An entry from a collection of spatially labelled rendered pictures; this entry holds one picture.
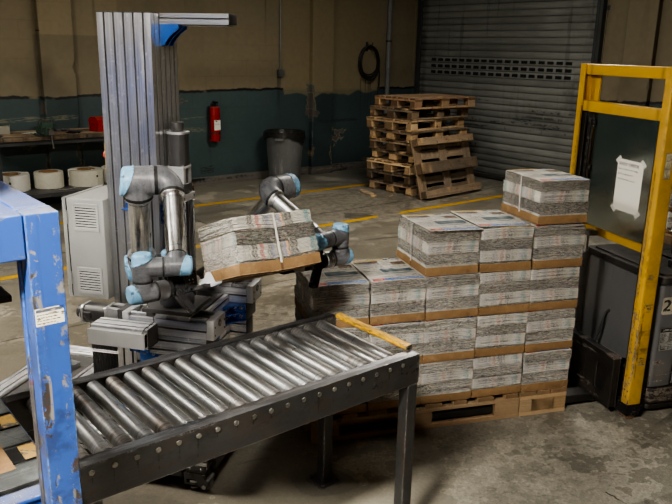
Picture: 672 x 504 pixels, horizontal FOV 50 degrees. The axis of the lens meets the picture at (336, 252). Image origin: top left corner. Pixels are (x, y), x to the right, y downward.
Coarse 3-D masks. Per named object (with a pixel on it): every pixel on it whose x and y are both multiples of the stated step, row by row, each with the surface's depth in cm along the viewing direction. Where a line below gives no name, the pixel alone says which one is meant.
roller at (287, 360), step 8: (256, 344) 281; (264, 344) 278; (264, 352) 276; (272, 352) 273; (280, 352) 271; (280, 360) 268; (288, 360) 265; (296, 360) 264; (296, 368) 261; (304, 368) 259; (312, 368) 259; (304, 376) 257; (312, 376) 254; (320, 376) 252
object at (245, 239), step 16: (224, 224) 275; (240, 224) 272; (256, 224) 277; (208, 240) 288; (224, 240) 278; (240, 240) 273; (256, 240) 276; (208, 256) 289; (224, 256) 279; (240, 256) 271; (256, 256) 275; (272, 256) 280; (272, 272) 280
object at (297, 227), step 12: (288, 216) 286; (300, 216) 290; (288, 228) 286; (300, 228) 289; (312, 228) 294; (288, 240) 285; (300, 240) 291; (312, 240) 293; (288, 252) 284; (300, 252) 288; (312, 252) 291; (312, 264) 292
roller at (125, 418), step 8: (88, 384) 244; (96, 384) 242; (88, 392) 242; (96, 392) 238; (104, 392) 237; (96, 400) 237; (104, 400) 233; (112, 400) 232; (104, 408) 232; (112, 408) 228; (120, 408) 227; (112, 416) 228; (120, 416) 224; (128, 416) 222; (120, 424) 223; (128, 424) 219; (136, 424) 217; (144, 424) 219; (128, 432) 219; (136, 432) 215; (144, 432) 213; (152, 432) 214
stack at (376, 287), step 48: (336, 288) 343; (384, 288) 350; (432, 288) 358; (480, 288) 366; (432, 336) 364; (480, 336) 373; (432, 384) 373; (480, 384) 381; (336, 432) 364; (384, 432) 371
